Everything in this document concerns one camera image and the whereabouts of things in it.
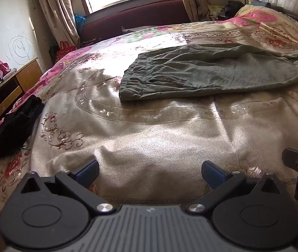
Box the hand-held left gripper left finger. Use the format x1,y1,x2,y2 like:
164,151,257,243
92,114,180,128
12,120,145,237
20,160,115,215

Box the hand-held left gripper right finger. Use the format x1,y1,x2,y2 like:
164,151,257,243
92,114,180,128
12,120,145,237
187,161,281,215

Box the grey-green pants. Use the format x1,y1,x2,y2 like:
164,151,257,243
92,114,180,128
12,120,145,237
119,43,298,101

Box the floral satin bed blanket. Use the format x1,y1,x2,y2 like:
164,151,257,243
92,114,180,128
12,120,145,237
0,4,298,252

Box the black cloth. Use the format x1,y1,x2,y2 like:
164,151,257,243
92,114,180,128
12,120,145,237
0,95,45,163

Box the wooden desk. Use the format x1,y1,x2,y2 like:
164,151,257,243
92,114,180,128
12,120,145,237
0,57,43,139

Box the red bag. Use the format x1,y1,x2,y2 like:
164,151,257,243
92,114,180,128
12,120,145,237
57,41,76,63

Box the pink cloth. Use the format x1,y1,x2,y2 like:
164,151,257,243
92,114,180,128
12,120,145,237
0,53,11,78

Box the blue plastic bag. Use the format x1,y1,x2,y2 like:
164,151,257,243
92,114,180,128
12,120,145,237
74,14,86,33

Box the beige curtain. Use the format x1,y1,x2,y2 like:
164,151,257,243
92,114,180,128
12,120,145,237
175,0,211,23
33,0,80,49

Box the maroon padded bench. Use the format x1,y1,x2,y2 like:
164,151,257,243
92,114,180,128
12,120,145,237
79,0,191,48

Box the dark clothes pile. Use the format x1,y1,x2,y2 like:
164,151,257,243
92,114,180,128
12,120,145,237
224,1,244,19

